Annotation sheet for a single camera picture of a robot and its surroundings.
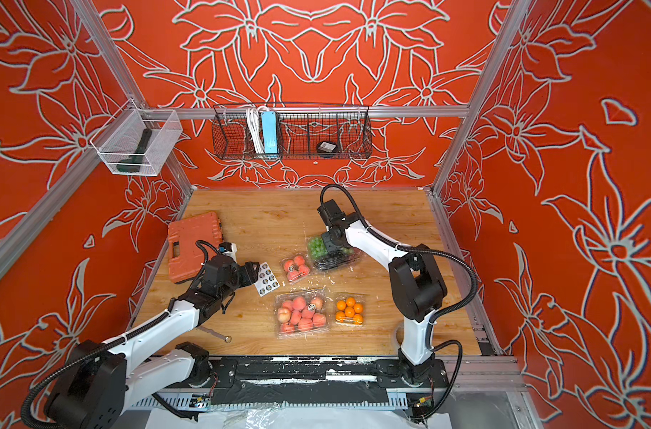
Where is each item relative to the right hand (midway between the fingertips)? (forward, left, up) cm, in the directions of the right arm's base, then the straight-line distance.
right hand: (336, 236), depth 93 cm
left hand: (-11, +28, -1) cm, 30 cm away
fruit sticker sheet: (-13, +25, -9) cm, 29 cm away
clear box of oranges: (-23, -4, -7) cm, 25 cm away
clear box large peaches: (-26, +11, -5) cm, 29 cm away
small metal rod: (-33, +33, -9) cm, 48 cm away
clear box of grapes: (-8, +5, -4) cm, 10 cm away
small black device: (+26, +4, +20) cm, 33 cm away
